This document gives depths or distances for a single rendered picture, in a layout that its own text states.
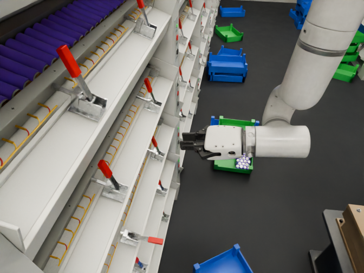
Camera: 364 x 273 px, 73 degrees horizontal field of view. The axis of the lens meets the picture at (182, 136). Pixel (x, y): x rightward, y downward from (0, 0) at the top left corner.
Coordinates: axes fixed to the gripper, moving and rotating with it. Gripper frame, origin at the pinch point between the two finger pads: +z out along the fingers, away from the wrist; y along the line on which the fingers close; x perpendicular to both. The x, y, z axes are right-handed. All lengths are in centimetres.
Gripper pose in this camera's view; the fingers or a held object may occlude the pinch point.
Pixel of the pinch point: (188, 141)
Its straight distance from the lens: 71.6
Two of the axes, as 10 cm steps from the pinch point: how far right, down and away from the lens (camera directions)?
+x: -1.6, -7.4, -6.6
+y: 1.8, -6.7, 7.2
